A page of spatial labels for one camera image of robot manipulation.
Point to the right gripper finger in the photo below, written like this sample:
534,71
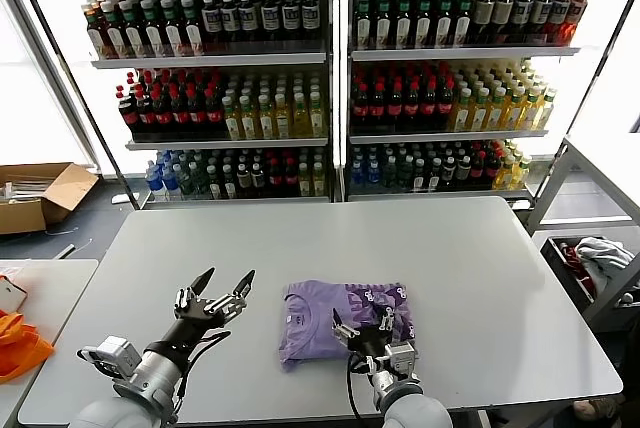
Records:
387,320
344,332

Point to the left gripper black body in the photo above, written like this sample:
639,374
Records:
195,315

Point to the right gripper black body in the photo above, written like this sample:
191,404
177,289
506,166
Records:
370,340

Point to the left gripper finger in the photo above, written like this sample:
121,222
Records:
232,302
190,295

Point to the purple t-shirt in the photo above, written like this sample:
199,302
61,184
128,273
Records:
310,328

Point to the green tea bottle white cap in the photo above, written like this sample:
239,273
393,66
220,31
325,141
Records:
186,183
389,174
201,183
404,174

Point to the dark drink bottle white cap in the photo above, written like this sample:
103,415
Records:
243,180
419,174
257,179
434,173
463,170
215,185
448,170
229,185

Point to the blue label water bottle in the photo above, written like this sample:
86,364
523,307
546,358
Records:
152,180
170,183
372,173
356,173

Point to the small white floor object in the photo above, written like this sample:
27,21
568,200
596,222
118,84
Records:
120,199

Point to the cola bottle red cap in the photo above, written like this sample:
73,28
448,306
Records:
394,108
377,109
274,178
360,109
163,117
214,115
146,117
130,118
445,107
179,116
428,107
290,178
411,108
196,116

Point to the white strip on floor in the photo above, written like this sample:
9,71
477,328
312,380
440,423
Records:
66,250

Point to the yellow juice bottle green band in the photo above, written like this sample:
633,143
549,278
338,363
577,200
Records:
521,170
478,115
461,115
248,123
511,115
282,121
495,115
304,182
318,180
232,123
527,115
266,122
316,119
542,115
506,173
300,120

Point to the brown cardboard box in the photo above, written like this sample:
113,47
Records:
60,193

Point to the orange cloth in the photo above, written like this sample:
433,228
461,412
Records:
20,343

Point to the dark bottle red cap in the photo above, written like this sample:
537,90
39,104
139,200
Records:
478,168
492,168

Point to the white box orange trim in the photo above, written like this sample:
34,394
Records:
10,295

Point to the black plastic crate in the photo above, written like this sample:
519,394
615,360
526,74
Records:
562,273

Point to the clear plastic bag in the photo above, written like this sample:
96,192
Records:
7,273

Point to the clear packets in carton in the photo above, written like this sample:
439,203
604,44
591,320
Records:
20,193

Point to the red garment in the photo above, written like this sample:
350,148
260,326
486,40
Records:
580,273

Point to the grey white garment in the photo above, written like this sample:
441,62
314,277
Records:
602,253

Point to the brown patterned shoe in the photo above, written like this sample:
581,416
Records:
597,407

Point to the grey metal shelf rack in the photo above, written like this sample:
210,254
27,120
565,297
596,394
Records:
210,60
450,54

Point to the white round knob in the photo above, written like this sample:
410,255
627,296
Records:
625,298

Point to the dark drink bottle square label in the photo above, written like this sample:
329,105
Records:
521,10
310,16
539,10
290,17
212,20
230,19
269,18
248,19
556,10

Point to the dark tea bottle green band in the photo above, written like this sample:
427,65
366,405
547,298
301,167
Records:
462,23
362,23
422,23
442,23
402,23
382,23

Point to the dark bottle beige label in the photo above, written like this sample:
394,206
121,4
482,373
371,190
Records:
484,15
502,13

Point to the red drink bottle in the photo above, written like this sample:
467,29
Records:
575,10

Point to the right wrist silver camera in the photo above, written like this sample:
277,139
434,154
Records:
402,355

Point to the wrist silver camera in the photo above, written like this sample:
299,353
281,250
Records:
117,353
402,355

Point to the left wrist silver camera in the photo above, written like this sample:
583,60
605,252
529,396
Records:
117,353

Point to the grey metal cart frame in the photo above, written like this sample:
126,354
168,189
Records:
607,300

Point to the grey diagonal window post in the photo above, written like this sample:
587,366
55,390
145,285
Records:
80,98
51,73
582,98

